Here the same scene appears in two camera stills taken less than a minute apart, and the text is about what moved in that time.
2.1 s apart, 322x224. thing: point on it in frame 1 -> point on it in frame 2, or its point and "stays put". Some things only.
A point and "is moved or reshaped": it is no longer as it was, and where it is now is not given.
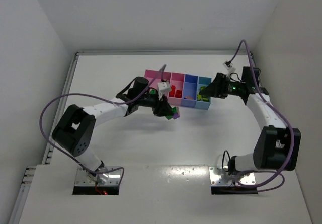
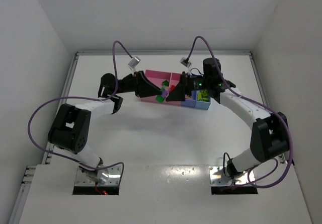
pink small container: x=176 y=86 stays put
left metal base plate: x=110 y=176 stays put
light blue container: x=202 y=81 stays put
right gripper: x=217 y=87 -> x=186 y=85
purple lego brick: x=175 y=116 is moved or reshaped
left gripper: x=159 y=107 -> x=137 y=84
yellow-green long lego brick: x=200 y=98 stays put
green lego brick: x=175 y=109 is moved or reshaped
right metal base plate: x=218 y=176 stays put
